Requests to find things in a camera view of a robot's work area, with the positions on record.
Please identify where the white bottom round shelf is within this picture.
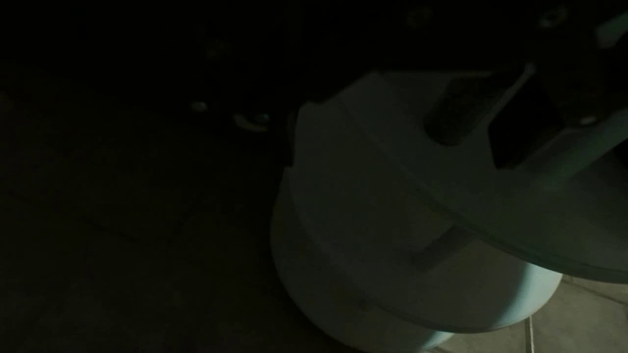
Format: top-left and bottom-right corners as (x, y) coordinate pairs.
(271, 183), (453, 353)

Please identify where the white top round shelf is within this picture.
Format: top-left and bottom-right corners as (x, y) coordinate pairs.
(339, 71), (628, 283)

